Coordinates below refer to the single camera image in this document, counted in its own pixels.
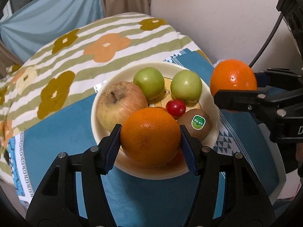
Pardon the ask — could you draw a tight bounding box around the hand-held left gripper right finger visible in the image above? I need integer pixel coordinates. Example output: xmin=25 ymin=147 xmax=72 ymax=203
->
xmin=179 ymin=125 xmax=276 ymax=227

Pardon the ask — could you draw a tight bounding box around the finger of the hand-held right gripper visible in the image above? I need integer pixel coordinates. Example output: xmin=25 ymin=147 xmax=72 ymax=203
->
xmin=255 ymin=68 xmax=303 ymax=92
xmin=214 ymin=85 xmax=303 ymax=121

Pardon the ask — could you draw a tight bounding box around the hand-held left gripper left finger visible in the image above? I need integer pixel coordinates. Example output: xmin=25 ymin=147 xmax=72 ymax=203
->
xmin=26 ymin=124 xmax=122 ymax=227

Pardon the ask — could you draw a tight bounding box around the large orange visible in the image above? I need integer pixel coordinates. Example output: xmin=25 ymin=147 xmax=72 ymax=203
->
xmin=120 ymin=107 xmax=182 ymax=168
xmin=210 ymin=59 xmax=258 ymax=112

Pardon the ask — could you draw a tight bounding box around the brown kiwi with green sticker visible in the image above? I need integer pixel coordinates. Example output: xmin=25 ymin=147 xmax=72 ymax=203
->
xmin=177 ymin=109 xmax=213 ymax=140

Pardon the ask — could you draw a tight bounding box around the red tomato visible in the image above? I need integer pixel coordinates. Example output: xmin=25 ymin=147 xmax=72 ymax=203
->
xmin=165 ymin=100 xmax=186 ymax=117

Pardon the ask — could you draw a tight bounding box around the cream bowl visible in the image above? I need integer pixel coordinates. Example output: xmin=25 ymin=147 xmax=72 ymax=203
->
xmin=91 ymin=62 xmax=221 ymax=180

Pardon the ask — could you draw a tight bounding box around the large green apple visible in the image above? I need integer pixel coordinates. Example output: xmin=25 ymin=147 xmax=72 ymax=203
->
xmin=170 ymin=70 xmax=203 ymax=100

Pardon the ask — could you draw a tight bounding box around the yellow-red apple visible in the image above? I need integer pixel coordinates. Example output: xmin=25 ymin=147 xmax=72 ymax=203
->
xmin=97 ymin=81 xmax=148 ymax=132

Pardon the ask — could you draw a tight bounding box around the blue patterned tablecloth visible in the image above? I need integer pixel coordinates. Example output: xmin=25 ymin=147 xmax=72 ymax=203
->
xmin=5 ymin=48 xmax=284 ymax=227

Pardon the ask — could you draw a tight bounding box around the small green apple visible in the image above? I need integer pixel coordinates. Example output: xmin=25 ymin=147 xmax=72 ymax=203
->
xmin=133 ymin=67 xmax=165 ymax=100

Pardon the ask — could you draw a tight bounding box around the black device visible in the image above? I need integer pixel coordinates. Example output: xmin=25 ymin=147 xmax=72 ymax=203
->
xmin=276 ymin=0 xmax=303 ymax=60

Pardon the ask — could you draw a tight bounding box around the floral striped blanket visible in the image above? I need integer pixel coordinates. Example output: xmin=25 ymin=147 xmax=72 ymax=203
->
xmin=0 ymin=12 xmax=213 ymax=185

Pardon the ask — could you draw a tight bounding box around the light blue curtain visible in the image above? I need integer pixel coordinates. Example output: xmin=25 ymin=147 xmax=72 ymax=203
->
xmin=0 ymin=0 xmax=105 ymax=62

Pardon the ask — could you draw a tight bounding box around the black cable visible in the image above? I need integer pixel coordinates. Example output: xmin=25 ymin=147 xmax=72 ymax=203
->
xmin=248 ymin=12 xmax=284 ymax=68

